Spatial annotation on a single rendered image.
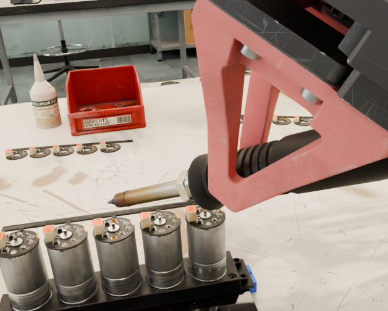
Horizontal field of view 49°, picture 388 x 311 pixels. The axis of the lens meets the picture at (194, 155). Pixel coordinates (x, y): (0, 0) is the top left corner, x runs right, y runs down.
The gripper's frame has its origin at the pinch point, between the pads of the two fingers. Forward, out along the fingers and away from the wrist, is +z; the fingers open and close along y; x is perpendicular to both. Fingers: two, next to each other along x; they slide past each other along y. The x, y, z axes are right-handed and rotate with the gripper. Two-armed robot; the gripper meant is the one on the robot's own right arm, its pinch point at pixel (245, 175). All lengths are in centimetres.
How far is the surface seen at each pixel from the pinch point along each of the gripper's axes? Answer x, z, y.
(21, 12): -174, 115, -130
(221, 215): -0.9, 7.8, -5.3
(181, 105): -20.5, 25.9, -35.5
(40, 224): -8.8, 12.3, 1.3
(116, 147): -18.6, 24.7, -19.2
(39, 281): -6.3, 13.6, 3.1
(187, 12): -197, 159, -339
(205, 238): -0.6, 8.7, -3.7
